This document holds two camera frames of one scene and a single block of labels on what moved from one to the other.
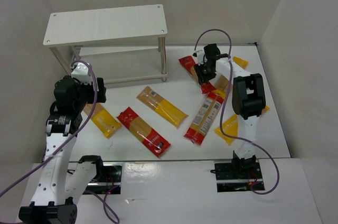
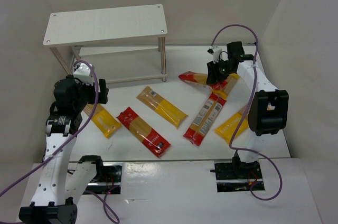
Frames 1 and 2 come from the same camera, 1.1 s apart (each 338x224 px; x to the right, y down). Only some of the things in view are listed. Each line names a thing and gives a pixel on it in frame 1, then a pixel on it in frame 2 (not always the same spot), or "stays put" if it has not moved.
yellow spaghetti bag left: (103, 119) stays put
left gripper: (100, 90) stays put
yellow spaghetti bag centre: (171, 114) stays put
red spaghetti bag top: (188, 62) -> (201, 79)
